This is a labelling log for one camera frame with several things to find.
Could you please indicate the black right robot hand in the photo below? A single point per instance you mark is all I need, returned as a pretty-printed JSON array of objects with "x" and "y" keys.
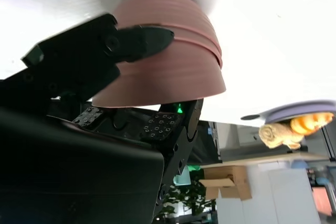
[{"x": 73, "y": 155}]

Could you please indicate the pink plastic bowl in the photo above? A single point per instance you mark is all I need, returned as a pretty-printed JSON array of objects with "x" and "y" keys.
[
  {"x": 168, "y": 77},
  {"x": 199, "y": 39},
  {"x": 162, "y": 9}
]

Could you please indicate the green leafy plant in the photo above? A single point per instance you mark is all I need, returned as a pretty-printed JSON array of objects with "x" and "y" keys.
[{"x": 194, "y": 197}]

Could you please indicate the brown cardboard box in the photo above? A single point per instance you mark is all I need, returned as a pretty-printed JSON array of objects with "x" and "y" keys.
[{"x": 236, "y": 179}]

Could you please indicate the beige rolled bread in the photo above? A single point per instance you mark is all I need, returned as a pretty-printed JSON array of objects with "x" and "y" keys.
[{"x": 273, "y": 134}]

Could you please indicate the white cabinet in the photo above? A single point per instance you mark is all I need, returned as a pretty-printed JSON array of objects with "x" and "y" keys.
[{"x": 275, "y": 195}]

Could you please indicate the purple plate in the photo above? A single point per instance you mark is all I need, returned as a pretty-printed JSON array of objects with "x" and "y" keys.
[{"x": 288, "y": 111}]

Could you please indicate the orange croissant bread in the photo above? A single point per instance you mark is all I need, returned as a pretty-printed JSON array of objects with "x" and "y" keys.
[{"x": 307, "y": 124}]

